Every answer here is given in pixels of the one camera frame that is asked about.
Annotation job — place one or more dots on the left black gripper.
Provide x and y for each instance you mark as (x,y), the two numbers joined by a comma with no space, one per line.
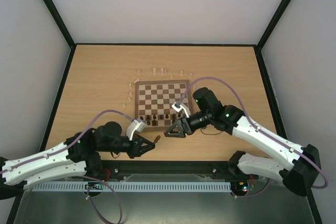
(138,140)

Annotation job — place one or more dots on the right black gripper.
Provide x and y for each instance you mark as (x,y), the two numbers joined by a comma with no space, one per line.
(184,126)

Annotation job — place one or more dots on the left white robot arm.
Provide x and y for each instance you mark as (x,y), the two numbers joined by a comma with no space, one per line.
(75,157)

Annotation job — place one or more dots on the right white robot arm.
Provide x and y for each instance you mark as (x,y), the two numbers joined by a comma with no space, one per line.
(289,163)

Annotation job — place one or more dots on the wooden chess board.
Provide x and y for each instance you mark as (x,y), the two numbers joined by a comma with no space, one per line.
(156,97)

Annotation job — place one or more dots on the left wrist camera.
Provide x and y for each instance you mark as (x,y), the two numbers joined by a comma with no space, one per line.
(135,126)

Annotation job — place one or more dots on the black metal frame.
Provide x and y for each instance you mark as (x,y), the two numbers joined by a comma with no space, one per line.
(212,39)

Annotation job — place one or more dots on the white slotted cable duct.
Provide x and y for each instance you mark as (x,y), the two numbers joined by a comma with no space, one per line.
(139,187)

